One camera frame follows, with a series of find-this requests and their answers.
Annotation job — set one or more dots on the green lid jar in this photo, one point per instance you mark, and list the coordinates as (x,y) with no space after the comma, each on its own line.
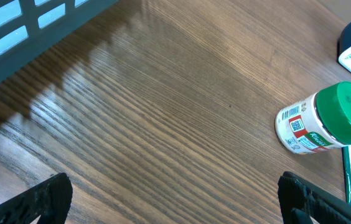
(318,123)

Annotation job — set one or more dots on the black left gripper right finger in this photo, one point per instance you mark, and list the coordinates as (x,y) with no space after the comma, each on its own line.
(303,202)

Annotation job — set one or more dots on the grey plastic mesh basket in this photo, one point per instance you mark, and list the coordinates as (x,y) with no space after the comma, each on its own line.
(29,27)

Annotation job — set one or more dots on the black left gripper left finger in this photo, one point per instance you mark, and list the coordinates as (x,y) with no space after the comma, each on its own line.
(46,202)

